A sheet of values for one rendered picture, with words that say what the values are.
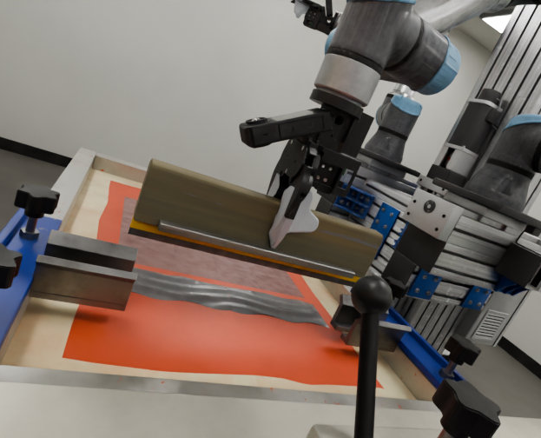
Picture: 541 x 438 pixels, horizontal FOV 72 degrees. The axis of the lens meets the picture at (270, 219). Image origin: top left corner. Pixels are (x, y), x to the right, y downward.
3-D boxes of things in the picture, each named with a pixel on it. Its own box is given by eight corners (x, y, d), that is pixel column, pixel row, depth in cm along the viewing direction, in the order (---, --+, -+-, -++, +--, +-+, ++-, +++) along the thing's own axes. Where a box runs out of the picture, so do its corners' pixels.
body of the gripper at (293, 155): (344, 203, 50) (384, 117, 47) (289, 185, 47) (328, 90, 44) (319, 187, 57) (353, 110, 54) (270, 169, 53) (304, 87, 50)
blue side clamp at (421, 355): (338, 313, 74) (353, 283, 72) (358, 317, 76) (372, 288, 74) (446, 454, 47) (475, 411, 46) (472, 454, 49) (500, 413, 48)
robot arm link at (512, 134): (499, 165, 107) (525, 120, 104) (548, 181, 97) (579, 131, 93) (478, 154, 100) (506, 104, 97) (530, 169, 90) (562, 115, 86)
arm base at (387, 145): (384, 157, 154) (395, 135, 151) (408, 167, 141) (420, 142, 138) (356, 145, 147) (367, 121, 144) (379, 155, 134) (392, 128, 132)
